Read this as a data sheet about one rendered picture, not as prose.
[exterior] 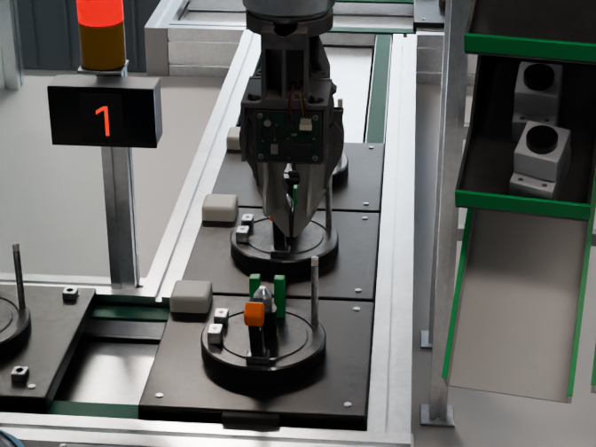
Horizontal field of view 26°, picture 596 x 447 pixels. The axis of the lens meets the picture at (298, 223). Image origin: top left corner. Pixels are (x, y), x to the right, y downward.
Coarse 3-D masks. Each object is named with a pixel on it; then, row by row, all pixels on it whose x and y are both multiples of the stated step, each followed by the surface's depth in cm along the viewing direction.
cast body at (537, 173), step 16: (528, 128) 125; (544, 128) 124; (560, 128) 125; (528, 144) 123; (544, 144) 123; (560, 144) 124; (528, 160) 124; (544, 160) 123; (560, 160) 123; (512, 176) 126; (528, 176) 125; (544, 176) 125; (560, 176) 125; (512, 192) 126; (528, 192) 125; (544, 192) 124
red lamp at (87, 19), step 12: (84, 0) 139; (96, 0) 139; (108, 0) 139; (120, 0) 141; (84, 12) 140; (96, 12) 139; (108, 12) 140; (120, 12) 141; (84, 24) 140; (96, 24) 140; (108, 24) 140
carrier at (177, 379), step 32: (192, 288) 154; (256, 288) 146; (192, 320) 151; (224, 320) 145; (288, 320) 147; (320, 320) 151; (352, 320) 151; (160, 352) 145; (192, 352) 145; (224, 352) 141; (288, 352) 141; (320, 352) 142; (352, 352) 145; (160, 384) 139; (192, 384) 139; (224, 384) 139; (256, 384) 139; (288, 384) 139; (320, 384) 139; (352, 384) 139; (160, 416) 136; (192, 416) 135; (288, 416) 134; (320, 416) 134; (352, 416) 134
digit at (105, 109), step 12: (84, 96) 144; (96, 96) 144; (108, 96) 143; (120, 96) 143; (84, 108) 144; (96, 108) 144; (108, 108) 144; (120, 108) 144; (84, 120) 145; (96, 120) 145; (108, 120) 145; (120, 120) 145; (84, 132) 146; (96, 132) 146; (108, 132) 145; (120, 132) 145
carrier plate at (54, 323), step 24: (0, 288) 158; (24, 288) 158; (48, 288) 158; (48, 312) 153; (72, 312) 153; (48, 336) 148; (72, 336) 148; (0, 360) 143; (24, 360) 143; (48, 360) 143; (0, 384) 139; (24, 384) 139; (48, 384) 139; (0, 408) 138; (24, 408) 137; (48, 408) 138
